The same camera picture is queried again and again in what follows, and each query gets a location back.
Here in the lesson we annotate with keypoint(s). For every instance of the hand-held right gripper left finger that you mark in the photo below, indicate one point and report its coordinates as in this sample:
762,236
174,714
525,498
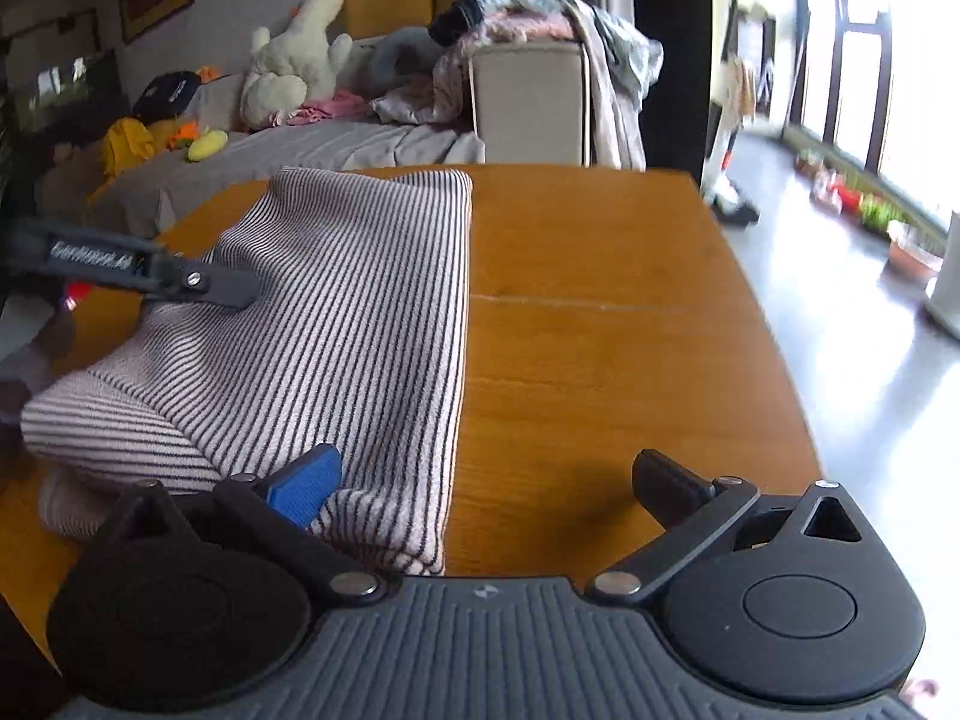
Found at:
304,487

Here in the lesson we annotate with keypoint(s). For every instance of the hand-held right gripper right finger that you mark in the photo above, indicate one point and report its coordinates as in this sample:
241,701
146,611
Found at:
667,484

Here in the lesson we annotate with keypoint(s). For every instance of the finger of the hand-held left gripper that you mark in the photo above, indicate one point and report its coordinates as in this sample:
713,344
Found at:
210,283

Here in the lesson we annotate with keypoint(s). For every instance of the grey striped pants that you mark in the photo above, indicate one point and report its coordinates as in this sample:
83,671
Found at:
337,300

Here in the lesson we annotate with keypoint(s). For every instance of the yellow bag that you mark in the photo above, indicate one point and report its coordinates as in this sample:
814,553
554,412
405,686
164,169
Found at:
127,146

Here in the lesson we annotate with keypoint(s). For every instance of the yellow plush toy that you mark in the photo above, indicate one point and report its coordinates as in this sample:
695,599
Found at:
208,145

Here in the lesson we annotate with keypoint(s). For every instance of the orange plush toy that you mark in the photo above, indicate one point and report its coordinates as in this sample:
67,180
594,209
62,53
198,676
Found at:
184,136

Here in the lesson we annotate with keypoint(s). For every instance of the sofa with grey cover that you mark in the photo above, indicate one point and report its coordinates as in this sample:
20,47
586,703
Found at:
300,150

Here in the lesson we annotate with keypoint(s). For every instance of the glass aquarium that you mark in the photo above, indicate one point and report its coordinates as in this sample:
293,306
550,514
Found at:
67,82

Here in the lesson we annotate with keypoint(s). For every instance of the black cap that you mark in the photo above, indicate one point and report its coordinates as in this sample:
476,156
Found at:
166,94

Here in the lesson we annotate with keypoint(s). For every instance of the pink cloth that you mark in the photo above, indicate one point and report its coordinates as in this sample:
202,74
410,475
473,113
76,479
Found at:
326,109

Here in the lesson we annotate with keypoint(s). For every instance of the small orange plush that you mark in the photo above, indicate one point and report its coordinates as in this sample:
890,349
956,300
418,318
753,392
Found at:
208,73

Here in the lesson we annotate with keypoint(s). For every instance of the white plush duck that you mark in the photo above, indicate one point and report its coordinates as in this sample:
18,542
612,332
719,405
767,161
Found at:
296,60

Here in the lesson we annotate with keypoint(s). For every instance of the pale floral blanket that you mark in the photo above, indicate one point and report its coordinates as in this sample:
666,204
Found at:
420,97

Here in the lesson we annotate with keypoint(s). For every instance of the grey neck pillow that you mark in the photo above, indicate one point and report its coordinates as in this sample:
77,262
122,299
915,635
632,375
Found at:
405,56

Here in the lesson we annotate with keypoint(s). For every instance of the white stick vacuum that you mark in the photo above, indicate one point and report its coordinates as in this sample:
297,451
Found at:
724,165

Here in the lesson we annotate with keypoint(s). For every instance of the yellow sofa cushion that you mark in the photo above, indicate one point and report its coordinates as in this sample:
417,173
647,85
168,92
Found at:
390,4

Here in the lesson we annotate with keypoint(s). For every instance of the red plant pot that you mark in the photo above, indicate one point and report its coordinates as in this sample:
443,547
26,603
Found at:
849,201

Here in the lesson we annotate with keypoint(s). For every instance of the rectangular planter tray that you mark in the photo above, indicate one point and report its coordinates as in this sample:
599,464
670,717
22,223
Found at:
915,255

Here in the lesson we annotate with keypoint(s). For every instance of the green plant planter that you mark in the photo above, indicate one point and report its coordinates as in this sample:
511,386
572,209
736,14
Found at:
881,214

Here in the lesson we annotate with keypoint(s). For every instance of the small brown pot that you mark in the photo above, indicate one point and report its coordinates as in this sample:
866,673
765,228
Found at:
810,162

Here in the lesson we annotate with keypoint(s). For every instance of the black garment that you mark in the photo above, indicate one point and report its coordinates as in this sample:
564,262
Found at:
454,21

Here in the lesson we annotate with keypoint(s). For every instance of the pink fluffy garment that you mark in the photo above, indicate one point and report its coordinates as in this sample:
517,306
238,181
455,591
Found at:
525,22

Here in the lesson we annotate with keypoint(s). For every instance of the black window frame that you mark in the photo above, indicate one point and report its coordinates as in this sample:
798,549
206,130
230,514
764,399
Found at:
847,52

